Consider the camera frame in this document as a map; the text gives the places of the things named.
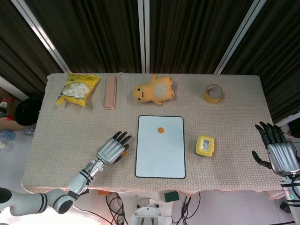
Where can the yellow snack bag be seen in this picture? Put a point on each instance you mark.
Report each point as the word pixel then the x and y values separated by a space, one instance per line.
pixel 77 89

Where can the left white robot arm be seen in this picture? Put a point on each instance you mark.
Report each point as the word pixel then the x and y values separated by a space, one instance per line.
pixel 77 182

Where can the white metal frame post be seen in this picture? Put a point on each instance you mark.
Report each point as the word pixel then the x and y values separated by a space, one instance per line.
pixel 42 35
pixel 236 35
pixel 143 35

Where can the black monitor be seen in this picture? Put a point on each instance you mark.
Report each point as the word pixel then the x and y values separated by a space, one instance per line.
pixel 294 127

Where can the black rounded object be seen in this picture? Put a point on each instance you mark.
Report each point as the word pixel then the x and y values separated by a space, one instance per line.
pixel 27 114

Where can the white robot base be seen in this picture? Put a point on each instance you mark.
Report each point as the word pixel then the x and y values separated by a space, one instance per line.
pixel 146 212

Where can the brown cardboard box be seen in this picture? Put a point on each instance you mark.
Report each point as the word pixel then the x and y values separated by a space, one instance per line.
pixel 9 125

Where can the clear plastic bottle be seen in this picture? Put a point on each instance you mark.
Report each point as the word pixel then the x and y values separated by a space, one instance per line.
pixel 29 132
pixel 7 135

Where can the pink pencil case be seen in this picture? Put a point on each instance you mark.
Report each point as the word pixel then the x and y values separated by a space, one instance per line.
pixel 110 92

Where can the yellow plush toy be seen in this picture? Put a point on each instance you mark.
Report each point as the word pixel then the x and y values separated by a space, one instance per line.
pixel 153 90

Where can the dark pleated curtain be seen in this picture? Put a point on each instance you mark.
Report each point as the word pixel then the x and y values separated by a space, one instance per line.
pixel 14 47
pixel 93 35
pixel 276 58
pixel 192 35

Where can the green container with yellow lid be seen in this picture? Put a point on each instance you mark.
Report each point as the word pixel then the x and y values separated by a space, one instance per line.
pixel 205 145

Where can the green block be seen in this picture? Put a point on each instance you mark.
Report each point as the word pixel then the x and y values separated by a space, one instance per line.
pixel 171 196

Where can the yellow tape roll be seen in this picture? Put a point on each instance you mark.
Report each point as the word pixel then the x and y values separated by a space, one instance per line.
pixel 212 98

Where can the red packaged item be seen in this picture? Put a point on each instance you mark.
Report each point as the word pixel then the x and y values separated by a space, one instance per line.
pixel 4 103

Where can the orange round magnet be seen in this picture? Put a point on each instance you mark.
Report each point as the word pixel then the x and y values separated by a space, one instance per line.
pixel 124 154
pixel 160 130

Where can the orange flat item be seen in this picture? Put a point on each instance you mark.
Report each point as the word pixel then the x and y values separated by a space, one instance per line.
pixel 103 192

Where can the small black floor object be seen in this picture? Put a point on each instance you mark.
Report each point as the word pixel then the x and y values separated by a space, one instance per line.
pixel 286 207

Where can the white magnetic board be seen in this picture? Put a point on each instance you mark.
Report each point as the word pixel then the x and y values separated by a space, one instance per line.
pixel 160 152

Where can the beige woven tablecloth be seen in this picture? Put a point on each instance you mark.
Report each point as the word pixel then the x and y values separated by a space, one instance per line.
pixel 234 122

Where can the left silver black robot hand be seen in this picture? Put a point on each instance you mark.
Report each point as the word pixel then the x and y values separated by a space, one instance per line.
pixel 110 151

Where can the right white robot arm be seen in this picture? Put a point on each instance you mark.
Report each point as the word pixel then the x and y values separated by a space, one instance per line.
pixel 290 194

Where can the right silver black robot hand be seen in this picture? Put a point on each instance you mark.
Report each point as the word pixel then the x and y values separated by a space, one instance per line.
pixel 282 157

